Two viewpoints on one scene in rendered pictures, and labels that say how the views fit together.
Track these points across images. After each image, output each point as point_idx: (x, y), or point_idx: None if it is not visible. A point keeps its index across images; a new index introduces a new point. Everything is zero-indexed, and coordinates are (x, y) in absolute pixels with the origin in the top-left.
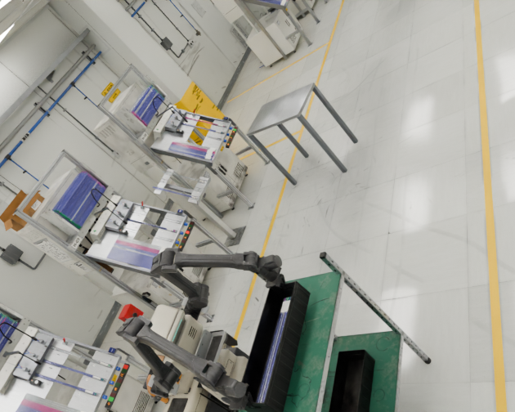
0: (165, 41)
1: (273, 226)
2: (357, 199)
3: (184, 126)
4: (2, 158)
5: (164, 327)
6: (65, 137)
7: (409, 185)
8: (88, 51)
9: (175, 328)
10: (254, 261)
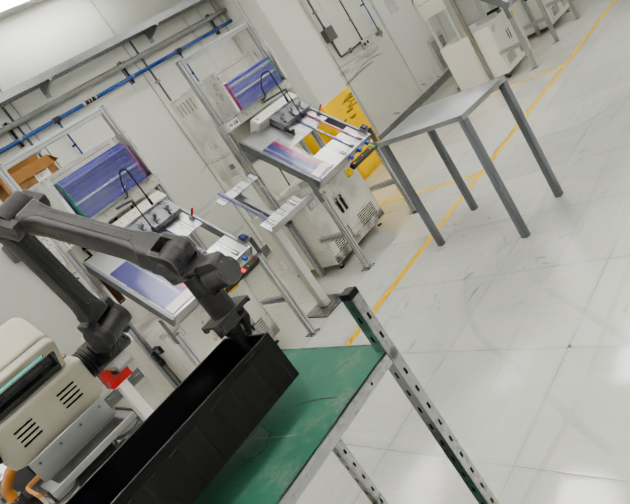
0: (328, 30)
1: (385, 301)
2: (532, 280)
3: (299, 125)
4: (50, 120)
5: None
6: (147, 117)
7: None
8: (214, 15)
9: (14, 367)
10: (174, 257)
